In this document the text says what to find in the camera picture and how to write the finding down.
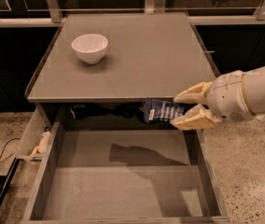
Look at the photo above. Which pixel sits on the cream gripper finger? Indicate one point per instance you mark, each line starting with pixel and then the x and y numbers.
pixel 194 95
pixel 198 117

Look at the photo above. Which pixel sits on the white ceramic bowl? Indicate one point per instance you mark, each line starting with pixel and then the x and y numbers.
pixel 90 48

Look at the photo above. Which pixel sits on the cream items in side bin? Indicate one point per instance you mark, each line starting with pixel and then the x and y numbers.
pixel 41 147

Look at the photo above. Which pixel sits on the grey cabinet with counter top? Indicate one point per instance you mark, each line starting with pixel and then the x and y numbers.
pixel 149 55

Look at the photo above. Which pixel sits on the metal rail frame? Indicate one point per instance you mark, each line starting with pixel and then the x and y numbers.
pixel 44 13

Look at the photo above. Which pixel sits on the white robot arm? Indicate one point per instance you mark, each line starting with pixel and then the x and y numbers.
pixel 254 91

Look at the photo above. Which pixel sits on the black object under counter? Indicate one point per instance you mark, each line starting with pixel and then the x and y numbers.
pixel 82 111

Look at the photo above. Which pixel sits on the open grey wooden drawer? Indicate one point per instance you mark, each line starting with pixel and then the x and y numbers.
pixel 135 176

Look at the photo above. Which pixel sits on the black floor strip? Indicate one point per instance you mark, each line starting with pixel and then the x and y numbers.
pixel 2 192

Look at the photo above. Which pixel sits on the dark blue rxbar wrapper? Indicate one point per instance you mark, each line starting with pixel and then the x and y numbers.
pixel 156 110

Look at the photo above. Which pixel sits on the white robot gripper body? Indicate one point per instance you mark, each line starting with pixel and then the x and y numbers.
pixel 228 97

